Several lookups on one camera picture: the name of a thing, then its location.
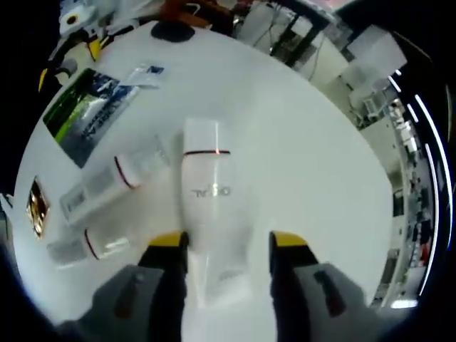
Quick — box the small skincare bottle red square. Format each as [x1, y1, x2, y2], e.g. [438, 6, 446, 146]
[58, 137, 170, 227]

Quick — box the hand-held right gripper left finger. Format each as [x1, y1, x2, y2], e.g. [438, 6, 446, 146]
[58, 230, 192, 342]

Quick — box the black rounded object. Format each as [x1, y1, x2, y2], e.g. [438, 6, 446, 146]
[150, 20, 196, 43]

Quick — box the white skincare tube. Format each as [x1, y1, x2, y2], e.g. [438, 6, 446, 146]
[176, 118, 275, 342]

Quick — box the dark green skincare packet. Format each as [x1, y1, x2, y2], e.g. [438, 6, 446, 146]
[41, 67, 140, 169]

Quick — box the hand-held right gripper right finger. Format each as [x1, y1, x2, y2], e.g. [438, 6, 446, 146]
[267, 230, 378, 342]

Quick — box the long white ceiling light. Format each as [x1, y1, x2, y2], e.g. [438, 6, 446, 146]
[415, 93, 446, 299]

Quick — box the gold foil skincare sachet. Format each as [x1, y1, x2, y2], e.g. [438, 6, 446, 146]
[25, 176, 51, 239]

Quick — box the small plain skincare bottle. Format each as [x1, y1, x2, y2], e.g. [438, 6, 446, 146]
[46, 227, 135, 269]

